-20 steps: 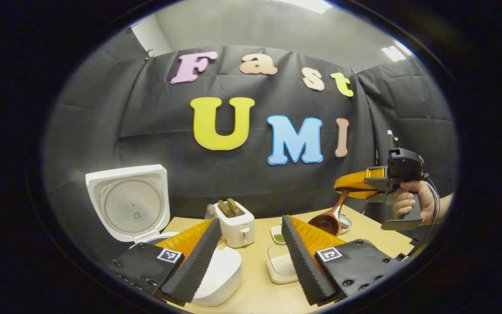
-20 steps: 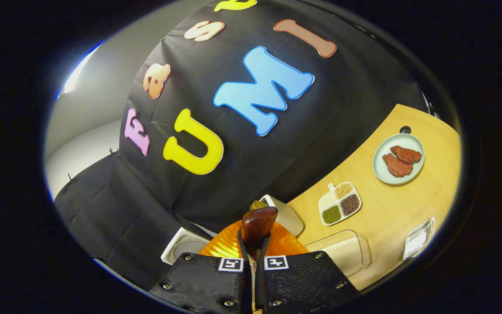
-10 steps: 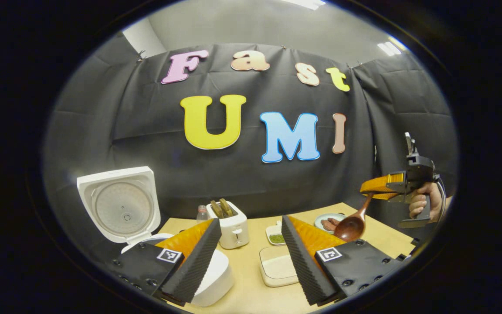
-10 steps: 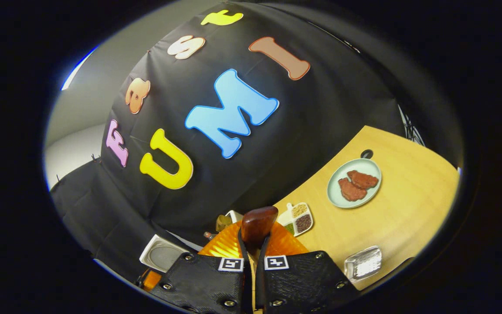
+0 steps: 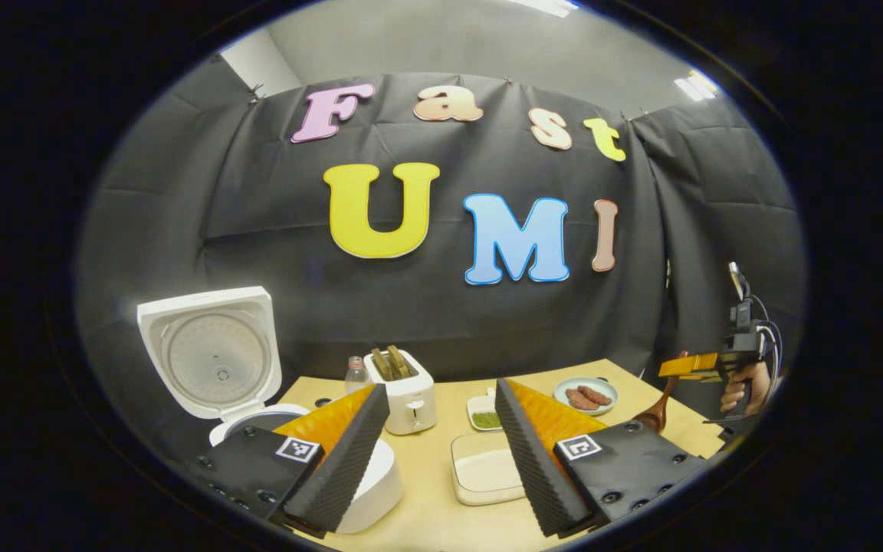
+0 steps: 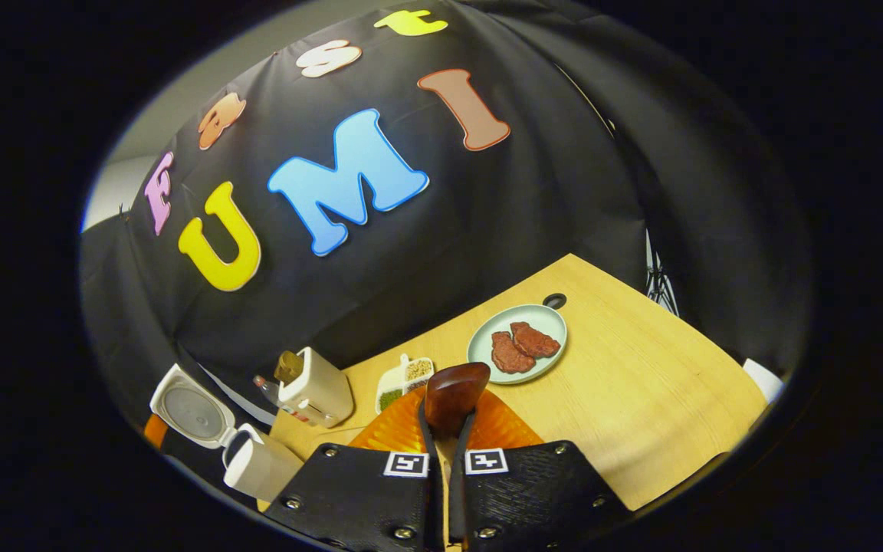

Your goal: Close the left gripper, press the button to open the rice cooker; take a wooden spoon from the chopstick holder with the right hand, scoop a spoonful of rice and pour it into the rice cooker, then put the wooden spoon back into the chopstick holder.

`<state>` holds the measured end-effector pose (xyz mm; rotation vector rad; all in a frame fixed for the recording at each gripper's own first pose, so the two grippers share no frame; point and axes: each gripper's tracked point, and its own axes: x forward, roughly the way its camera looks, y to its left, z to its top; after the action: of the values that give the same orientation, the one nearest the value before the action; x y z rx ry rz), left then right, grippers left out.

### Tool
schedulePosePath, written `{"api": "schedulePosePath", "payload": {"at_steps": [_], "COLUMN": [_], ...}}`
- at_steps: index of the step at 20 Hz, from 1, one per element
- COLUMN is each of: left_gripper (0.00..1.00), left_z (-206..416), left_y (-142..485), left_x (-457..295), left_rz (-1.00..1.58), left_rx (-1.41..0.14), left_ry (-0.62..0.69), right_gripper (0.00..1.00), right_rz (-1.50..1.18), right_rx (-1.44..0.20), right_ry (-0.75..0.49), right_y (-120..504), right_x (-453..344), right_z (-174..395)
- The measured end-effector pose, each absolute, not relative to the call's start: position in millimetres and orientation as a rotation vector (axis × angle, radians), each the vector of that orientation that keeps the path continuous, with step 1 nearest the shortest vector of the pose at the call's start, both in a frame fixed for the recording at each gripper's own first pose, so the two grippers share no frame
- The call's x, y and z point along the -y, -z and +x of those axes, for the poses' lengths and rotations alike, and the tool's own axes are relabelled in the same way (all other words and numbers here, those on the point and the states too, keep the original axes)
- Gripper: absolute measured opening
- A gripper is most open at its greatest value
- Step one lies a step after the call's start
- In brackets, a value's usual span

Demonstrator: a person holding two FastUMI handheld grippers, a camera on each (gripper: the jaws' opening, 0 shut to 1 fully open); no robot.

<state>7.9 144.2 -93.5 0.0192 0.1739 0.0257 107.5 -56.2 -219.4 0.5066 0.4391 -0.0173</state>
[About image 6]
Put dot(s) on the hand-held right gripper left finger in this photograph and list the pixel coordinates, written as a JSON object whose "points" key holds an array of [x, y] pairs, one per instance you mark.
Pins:
{"points": [[365, 498]]}

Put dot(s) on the white divided bean dish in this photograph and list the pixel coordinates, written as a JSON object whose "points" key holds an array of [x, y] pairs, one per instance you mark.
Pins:
{"points": [[395, 387]]}

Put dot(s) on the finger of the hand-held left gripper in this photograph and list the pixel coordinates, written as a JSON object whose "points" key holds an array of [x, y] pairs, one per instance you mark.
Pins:
{"points": [[155, 432]]}

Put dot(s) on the pale green plate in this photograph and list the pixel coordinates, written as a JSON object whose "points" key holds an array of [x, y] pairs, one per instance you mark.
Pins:
{"points": [[545, 364]]}

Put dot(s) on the brown bread slice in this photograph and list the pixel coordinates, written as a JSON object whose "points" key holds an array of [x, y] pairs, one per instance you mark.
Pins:
{"points": [[288, 366]]}

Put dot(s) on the white toaster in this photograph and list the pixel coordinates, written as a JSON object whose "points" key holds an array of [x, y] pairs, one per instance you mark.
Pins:
{"points": [[326, 395]]}

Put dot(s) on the black backdrop cloth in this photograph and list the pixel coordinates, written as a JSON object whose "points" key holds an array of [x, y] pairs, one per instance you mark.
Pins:
{"points": [[564, 192]]}

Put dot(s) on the brown wooden spoon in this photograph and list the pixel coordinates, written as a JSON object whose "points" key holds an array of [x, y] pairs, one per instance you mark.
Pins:
{"points": [[453, 395]]}

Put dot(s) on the white rounded object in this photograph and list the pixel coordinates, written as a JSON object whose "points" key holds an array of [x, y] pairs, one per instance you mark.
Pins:
{"points": [[763, 381]]}

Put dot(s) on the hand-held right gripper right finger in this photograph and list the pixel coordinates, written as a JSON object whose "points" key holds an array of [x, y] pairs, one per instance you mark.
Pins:
{"points": [[533, 491]]}

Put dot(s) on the black table grommet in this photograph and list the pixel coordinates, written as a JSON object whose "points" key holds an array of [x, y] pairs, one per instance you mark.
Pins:
{"points": [[554, 300]]}

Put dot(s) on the red meat piece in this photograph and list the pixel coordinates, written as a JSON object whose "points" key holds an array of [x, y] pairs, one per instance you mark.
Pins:
{"points": [[537, 340], [510, 354]]}

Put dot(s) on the clear plastic bottle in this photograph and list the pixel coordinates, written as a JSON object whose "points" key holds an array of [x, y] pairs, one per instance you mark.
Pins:
{"points": [[269, 389]]}

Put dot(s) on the white rice cooker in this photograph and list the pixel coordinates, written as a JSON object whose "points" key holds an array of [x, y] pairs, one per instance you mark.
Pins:
{"points": [[265, 468]]}

